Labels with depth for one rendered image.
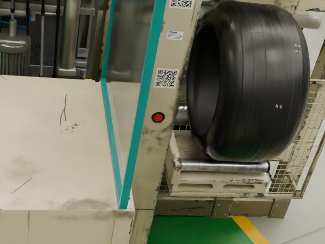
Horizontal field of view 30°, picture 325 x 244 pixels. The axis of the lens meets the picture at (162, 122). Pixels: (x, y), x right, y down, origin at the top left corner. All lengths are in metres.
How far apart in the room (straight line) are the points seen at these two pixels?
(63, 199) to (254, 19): 0.91
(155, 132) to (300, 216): 1.58
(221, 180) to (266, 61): 0.51
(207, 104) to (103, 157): 0.92
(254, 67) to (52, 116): 0.64
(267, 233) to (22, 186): 2.09
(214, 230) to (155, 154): 1.15
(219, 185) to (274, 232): 1.20
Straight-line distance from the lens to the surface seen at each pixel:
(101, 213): 1.42
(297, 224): 3.47
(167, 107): 2.07
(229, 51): 1.92
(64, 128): 1.63
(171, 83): 2.01
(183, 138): 2.45
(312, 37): 5.54
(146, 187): 2.29
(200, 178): 2.18
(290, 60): 1.95
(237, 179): 2.22
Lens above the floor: 2.25
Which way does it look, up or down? 35 degrees down
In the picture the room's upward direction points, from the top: 12 degrees clockwise
